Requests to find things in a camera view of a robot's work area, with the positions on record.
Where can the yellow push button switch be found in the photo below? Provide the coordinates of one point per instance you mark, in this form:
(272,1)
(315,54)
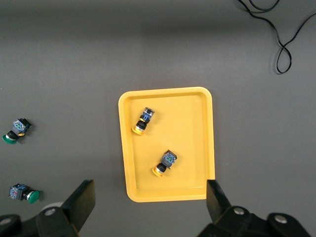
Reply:
(168,159)
(145,117)

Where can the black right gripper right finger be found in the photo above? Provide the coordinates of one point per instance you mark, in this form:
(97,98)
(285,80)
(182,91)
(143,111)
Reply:
(217,205)

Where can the green push button switch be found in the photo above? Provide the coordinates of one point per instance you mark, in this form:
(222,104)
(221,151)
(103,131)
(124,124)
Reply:
(18,127)
(17,192)

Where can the dark grey table mat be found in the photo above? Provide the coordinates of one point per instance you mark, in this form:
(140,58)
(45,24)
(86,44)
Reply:
(74,61)

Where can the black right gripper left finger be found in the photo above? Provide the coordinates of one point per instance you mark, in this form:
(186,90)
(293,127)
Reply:
(79,205)

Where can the yellow plastic tray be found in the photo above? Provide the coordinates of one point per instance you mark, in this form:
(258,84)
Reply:
(182,138)

